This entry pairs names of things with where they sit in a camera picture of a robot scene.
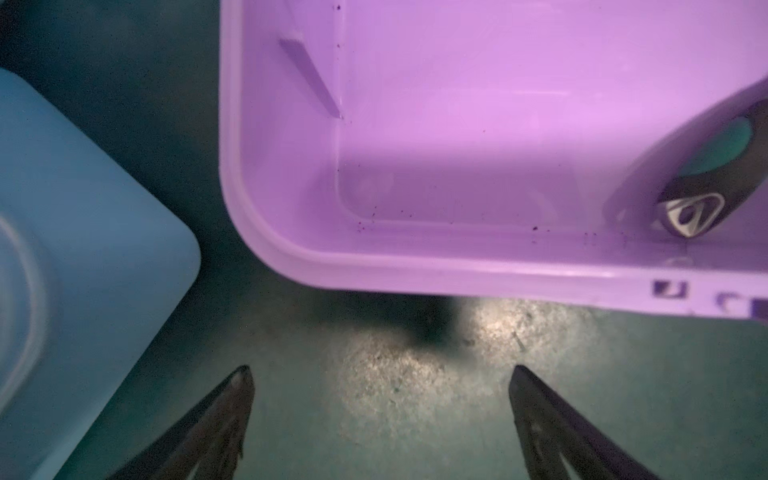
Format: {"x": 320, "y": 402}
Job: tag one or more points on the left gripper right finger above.
{"x": 557, "y": 442}

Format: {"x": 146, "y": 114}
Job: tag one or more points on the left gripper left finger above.
{"x": 207, "y": 442}

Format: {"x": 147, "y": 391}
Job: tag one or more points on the blue clear toolbox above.
{"x": 92, "y": 266}

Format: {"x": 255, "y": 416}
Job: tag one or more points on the purple clear toolbox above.
{"x": 491, "y": 148}

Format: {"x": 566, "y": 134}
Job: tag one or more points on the green black handled tool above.
{"x": 719, "y": 177}

